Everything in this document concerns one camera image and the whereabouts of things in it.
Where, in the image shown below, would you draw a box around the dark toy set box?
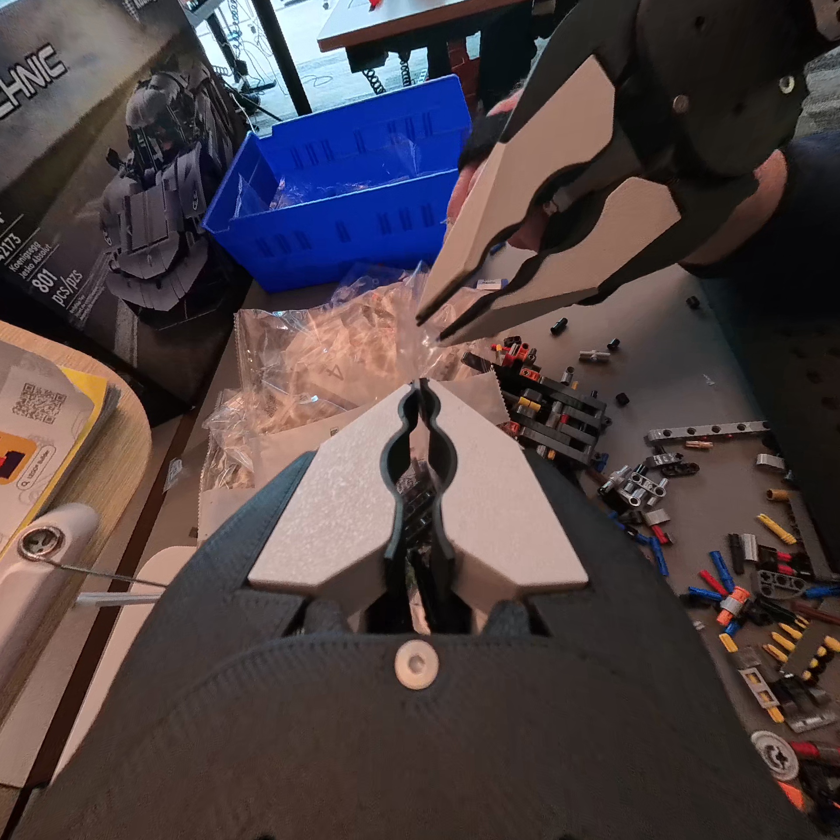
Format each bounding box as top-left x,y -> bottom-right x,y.
0,0 -> 253,421

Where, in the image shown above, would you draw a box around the pile of toy bricks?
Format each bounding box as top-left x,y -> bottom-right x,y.
492,318 -> 840,815

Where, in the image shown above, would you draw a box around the blue plastic bin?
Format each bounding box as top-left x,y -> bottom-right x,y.
203,74 -> 473,293

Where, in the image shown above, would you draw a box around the long grey holed beam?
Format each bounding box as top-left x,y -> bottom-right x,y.
645,420 -> 770,447

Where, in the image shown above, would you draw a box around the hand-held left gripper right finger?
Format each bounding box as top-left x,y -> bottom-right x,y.
420,379 -> 589,634

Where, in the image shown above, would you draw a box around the black coiled cable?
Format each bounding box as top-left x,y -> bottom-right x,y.
364,56 -> 414,96

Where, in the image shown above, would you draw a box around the clear plastic bags in bin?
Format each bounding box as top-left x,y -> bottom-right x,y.
236,131 -> 460,211

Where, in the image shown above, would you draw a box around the car building instruction booklet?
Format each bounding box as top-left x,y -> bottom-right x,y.
0,341 -> 122,559

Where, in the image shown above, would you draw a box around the black steel pillar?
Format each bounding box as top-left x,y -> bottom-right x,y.
252,0 -> 312,116

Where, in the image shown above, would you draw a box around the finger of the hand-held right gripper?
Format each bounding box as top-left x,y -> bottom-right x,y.
436,176 -> 683,347
415,54 -> 618,327

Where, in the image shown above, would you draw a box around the person's right hand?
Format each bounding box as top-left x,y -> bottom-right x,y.
446,91 -> 790,266

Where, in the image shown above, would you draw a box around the dark grey chassis assembly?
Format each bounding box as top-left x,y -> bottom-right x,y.
462,351 -> 611,467

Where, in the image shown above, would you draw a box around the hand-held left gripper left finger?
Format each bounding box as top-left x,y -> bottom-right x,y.
246,379 -> 424,634

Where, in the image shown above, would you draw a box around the wooden office desk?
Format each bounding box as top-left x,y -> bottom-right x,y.
317,0 -> 546,53

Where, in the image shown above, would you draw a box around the person's right forearm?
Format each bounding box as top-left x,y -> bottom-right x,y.
682,131 -> 840,290

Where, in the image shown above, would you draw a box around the clear plastic parts bag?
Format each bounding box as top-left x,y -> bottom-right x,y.
196,322 -> 514,634
197,387 -> 329,493
233,262 -> 500,421

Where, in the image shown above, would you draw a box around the wooden and white book stand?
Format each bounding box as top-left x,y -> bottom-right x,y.
0,320 -> 198,788

